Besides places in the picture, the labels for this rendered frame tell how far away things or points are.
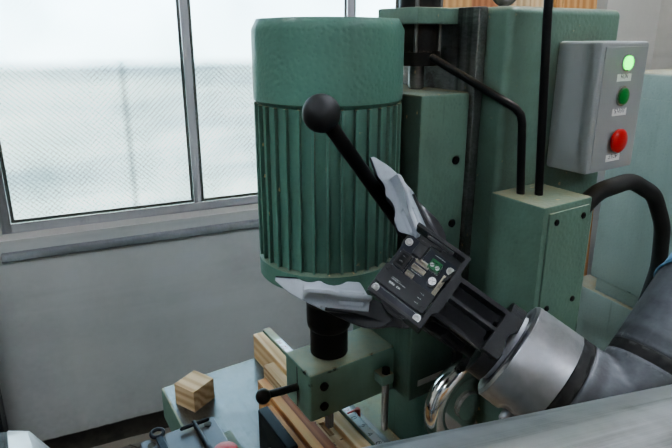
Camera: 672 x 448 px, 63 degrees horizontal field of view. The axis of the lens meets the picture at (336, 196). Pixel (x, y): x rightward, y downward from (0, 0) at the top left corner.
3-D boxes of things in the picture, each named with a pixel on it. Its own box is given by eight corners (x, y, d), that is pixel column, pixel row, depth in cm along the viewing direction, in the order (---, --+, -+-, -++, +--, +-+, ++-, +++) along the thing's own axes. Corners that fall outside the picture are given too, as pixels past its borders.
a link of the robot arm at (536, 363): (564, 338, 50) (505, 427, 49) (518, 306, 52) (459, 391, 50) (598, 333, 42) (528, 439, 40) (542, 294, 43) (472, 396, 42)
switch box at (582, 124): (544, 166, 73) (558, 41, 68) (590, 157, 78) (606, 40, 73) (586, 175, 68) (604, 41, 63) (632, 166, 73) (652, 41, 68)
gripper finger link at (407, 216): (399, 130, 50) (432, 224, 47) (399, 154, 56) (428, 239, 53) (366, 140, 50) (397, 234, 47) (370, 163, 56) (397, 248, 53)
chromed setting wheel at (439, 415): (416, 450, 73) (420, 369, 69) (482, 417, 79) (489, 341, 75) (431, 465, 70) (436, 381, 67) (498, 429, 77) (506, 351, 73)
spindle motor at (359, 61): (239, 260, 74) (226, 18, 65) (347, 235, 83) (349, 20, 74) (302, 314, 60) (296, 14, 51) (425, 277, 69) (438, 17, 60)
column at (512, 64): (380, 422, 101) (391, 11, 81) (467, 383, 112) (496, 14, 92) (468, 508, 83) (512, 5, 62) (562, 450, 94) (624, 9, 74)
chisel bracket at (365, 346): (286, 404, 78) (284, 351, 75) (366, 372, 85) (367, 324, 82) (312, 435, 72) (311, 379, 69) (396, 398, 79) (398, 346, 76)
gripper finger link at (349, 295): (264, 267, 48) (371, 269, 46) (278, 278, 53) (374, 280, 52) (262, 304, 47) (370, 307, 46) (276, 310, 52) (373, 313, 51)
